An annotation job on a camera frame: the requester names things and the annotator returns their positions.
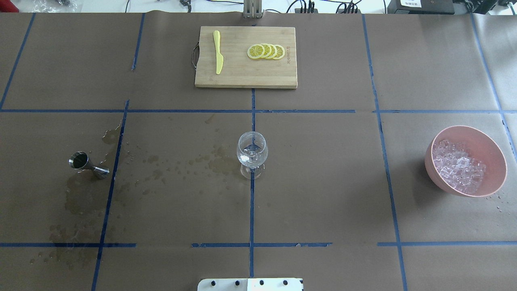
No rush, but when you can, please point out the steel cocktail jigger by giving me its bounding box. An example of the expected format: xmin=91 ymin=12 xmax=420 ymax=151
xmin=68 ymin=151 xmax=110 ymax=180

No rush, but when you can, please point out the clear wine glass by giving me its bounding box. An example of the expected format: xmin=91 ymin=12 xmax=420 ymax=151
xmin=236 ymin=131 xmax=269 ymax=180

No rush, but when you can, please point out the pile of ice cubes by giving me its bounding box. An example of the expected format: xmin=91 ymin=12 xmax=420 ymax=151
xmin=431 ymin=139 xmax=486 ymax=195

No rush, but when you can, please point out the bamboo cutting board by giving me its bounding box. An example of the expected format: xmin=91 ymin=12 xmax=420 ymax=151
xmin=195 ymin=26 xmax=298 ymax=89

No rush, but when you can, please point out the lemon slice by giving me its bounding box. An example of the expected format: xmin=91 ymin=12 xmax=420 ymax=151
xmin=247 ymin=44 xmax=266 ymax=59
xmin=260 ymin=44 xmax=273 ymax=59
xmin=265 ymin=44 xmax=277 ymax=59
xmin=272 ymin=44 xmax=286 ymax=60

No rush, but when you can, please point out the yellow plastic knife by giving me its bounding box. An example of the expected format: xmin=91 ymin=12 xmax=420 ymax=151
xmin=213 ymin=30 xmax=224 ymax=74

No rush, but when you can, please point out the pink bowl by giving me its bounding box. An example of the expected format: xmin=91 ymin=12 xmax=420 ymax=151
xmin=424 ymin=125 xmax=507 ymax=198

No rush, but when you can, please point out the aluminium frame post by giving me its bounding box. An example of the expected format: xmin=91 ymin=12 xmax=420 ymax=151
xmin=243 ymin=0 xmax=263 ymax=19

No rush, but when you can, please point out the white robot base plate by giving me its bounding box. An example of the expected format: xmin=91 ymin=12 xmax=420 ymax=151
xmin=197 ymin=277 xmax=304 ymax=291

